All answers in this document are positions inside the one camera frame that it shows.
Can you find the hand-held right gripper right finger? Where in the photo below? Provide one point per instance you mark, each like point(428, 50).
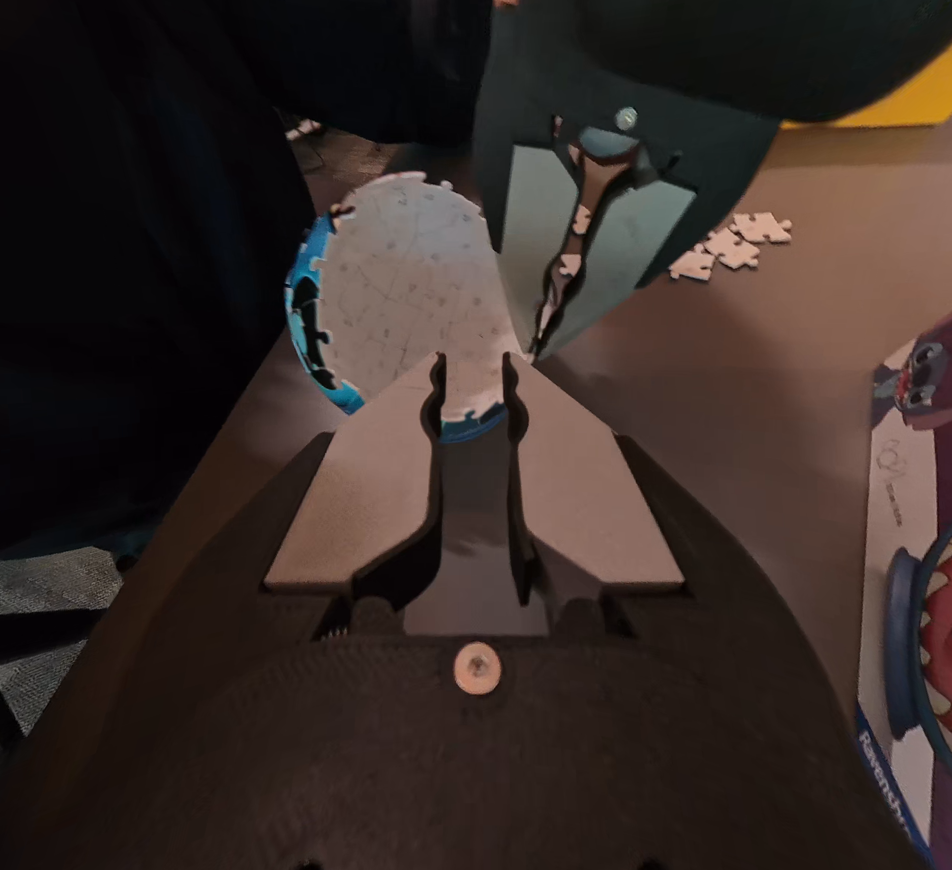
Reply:
point(595, 505)

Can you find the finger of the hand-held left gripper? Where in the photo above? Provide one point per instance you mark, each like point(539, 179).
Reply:
point(532, 215)
point(639, 230)

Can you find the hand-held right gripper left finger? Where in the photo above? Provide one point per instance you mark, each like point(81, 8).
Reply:
point(357, 505)

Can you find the pile of puzzle pieces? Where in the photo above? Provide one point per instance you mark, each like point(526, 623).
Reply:
point(732, 249)

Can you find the blue white puzzle ball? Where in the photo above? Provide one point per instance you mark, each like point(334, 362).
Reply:
point(401, 290)

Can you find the cartoon print puzzle box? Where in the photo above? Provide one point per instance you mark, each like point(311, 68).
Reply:
point(900, 513)

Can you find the yellow plastic bin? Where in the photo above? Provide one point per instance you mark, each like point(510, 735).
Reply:
point(907, 107)

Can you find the person's dark clothing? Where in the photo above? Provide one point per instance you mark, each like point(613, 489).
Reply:
point(111, 252)

